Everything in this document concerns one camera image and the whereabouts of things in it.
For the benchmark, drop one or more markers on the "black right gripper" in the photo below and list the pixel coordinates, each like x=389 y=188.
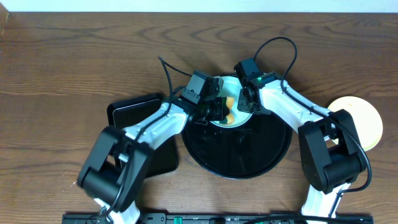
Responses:
x=244 y=104

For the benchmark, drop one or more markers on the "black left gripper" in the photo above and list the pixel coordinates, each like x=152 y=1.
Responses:
x=219 y=108

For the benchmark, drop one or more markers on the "green and yellow sponge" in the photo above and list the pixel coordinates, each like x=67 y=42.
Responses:
x=229 y=104

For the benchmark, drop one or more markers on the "green plate with stain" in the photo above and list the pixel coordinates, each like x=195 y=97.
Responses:
x=232 y=87

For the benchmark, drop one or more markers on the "black rectangular tray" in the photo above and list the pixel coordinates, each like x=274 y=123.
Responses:
x=129 y=112

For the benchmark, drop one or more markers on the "yellow plate with stain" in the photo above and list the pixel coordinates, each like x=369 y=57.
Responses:
x=367 y=119

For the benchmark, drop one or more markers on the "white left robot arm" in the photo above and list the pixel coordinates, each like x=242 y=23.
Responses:
x=114 y=171

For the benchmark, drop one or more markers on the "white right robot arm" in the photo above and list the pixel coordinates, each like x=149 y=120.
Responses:
x=331 y=153

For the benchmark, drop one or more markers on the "black round tray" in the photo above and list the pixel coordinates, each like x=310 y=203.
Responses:
x=247 y=149

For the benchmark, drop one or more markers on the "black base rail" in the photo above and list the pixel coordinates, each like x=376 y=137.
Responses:
x=163 y=218

